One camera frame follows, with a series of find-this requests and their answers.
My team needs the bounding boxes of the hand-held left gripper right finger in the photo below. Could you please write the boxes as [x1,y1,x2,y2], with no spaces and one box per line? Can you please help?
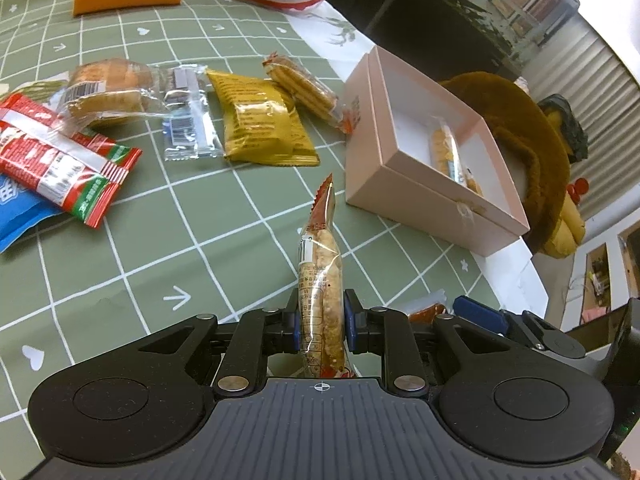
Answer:
[343,289,508,400]

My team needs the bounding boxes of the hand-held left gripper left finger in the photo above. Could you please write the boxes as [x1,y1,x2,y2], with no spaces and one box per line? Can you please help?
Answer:
[134,290,302,397]

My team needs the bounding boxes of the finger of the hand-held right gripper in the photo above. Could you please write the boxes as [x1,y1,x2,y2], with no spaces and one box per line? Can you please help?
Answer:
[452,296,587,361]

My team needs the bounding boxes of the orange red snack packet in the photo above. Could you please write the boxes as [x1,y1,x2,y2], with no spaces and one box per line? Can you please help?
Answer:
[406,300,449,322]

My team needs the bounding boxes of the slender cracker packet red ends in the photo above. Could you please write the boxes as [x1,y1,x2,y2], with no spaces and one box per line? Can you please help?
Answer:
[297,172,356,380]

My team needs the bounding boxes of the pink cardboard box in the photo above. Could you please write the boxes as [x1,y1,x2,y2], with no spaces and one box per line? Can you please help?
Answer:
[344,45,531,257]

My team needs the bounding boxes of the cracker packet orange ends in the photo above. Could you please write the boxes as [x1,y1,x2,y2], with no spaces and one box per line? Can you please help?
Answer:
[429,117,485,196]

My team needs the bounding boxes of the yellow snack packet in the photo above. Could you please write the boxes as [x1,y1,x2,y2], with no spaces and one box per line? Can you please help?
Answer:
[206,70,321,167]

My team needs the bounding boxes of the clear packet dark snack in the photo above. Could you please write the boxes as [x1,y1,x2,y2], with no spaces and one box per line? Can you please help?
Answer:
[159,63,226,162]

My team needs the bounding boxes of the round cracker packet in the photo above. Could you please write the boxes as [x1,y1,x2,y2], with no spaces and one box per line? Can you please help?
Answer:
[262,51,361,134]

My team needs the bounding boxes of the bread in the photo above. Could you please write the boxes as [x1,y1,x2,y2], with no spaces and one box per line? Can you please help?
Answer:
[52,58,173,128]

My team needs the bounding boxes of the green grid tablecloth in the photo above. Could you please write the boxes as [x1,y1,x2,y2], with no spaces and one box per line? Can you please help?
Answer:
[0,0,501,436]

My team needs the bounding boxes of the brown plush cloth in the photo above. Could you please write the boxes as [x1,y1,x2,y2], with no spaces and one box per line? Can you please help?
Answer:
[439,72,588,261]

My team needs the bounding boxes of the dark rough object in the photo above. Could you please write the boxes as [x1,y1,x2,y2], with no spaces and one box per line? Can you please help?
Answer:
[539,94,589,162]

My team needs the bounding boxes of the blue snack packet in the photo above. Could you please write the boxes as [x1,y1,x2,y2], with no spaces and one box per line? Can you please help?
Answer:
[0,175,63,255]

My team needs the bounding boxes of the black cabinet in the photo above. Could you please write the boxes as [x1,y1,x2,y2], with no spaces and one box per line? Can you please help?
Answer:
[330,0,521,81]

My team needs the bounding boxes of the pale green snack packet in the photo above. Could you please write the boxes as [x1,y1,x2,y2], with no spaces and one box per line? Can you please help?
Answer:
[10,76,71,106]

